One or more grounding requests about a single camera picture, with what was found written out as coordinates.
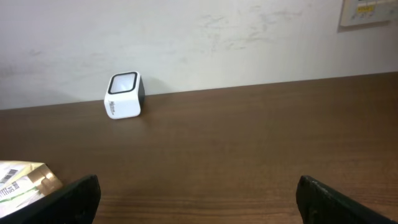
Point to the white cream snack bag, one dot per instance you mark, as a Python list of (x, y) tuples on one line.
[(23, 183)]

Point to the wall control panel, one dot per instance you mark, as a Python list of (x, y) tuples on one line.
[(359, 12)]

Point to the white barcode scanner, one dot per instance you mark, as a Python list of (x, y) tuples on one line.
[(125, 95)]

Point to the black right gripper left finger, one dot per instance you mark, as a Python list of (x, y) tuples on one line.
[(74, 203)]

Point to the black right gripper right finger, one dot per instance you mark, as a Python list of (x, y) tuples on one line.
[(319, 203)]

